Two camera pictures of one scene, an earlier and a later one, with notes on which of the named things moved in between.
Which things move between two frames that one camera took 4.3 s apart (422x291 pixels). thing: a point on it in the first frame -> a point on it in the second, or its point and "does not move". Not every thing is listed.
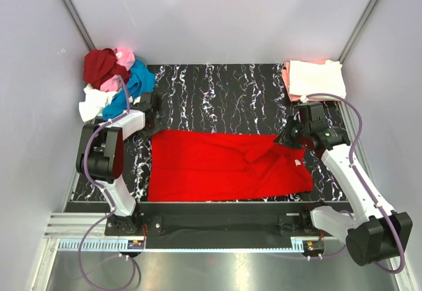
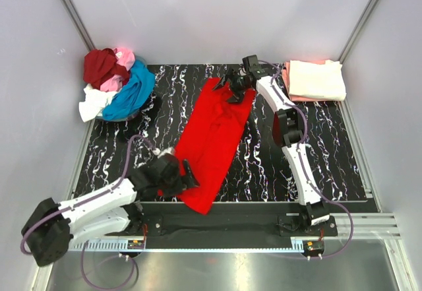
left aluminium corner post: x=72 y=11 does not move
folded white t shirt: x=307 y=78 does not move
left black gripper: x=151 y=123 -> x=181 y=177
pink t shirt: x=126 y=59 does not move
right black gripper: x=291 y=132 -> x=233 y=84
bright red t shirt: x=202 y=165 -> x=208 y=142
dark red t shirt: x=101 y=64 does not move
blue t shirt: x=140 y=80 does not move
